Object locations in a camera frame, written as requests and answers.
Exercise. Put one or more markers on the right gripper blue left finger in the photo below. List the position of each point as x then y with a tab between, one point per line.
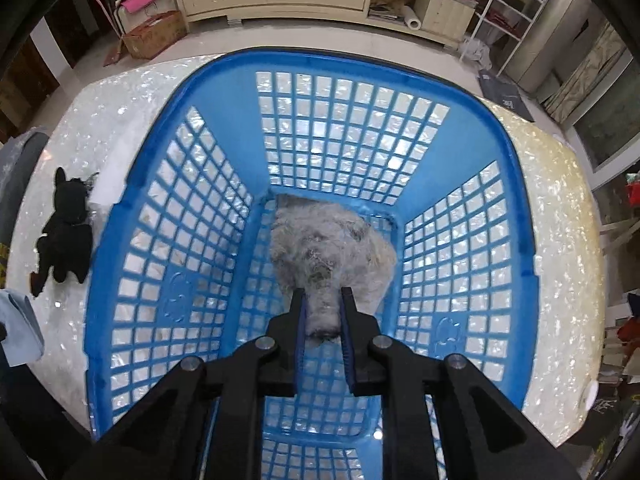
204	419

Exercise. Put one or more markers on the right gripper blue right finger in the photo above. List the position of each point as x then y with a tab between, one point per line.
441	417

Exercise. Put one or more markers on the black plush toy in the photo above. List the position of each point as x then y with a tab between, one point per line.
66	240

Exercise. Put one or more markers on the grey fluffy cloth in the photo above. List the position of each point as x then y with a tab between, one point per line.
321	248

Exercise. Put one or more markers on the small white round puck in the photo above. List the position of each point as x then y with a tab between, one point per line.
589	395

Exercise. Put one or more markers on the light blue cloth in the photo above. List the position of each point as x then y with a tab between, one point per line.
23	343

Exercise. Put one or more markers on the blue plastic laundry basket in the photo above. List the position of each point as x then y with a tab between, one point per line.
274	170

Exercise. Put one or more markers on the grey chair with cloth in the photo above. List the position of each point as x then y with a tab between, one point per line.
19	156

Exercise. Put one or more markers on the dark floor mat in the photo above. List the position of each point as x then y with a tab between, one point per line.
503	93

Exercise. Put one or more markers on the patterned beige curtain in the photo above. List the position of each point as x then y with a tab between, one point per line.
603	54

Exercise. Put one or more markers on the cardboard box on floor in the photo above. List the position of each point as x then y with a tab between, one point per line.
155	35

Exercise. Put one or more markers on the white paper roll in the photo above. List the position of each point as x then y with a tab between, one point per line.
410	19

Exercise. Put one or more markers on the silver standing air conditioner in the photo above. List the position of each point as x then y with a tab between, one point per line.
556	44

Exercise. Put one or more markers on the pink stool cushion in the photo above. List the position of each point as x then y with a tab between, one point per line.
134	6

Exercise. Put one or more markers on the white metal shelf rack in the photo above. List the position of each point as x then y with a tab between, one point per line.
498	30

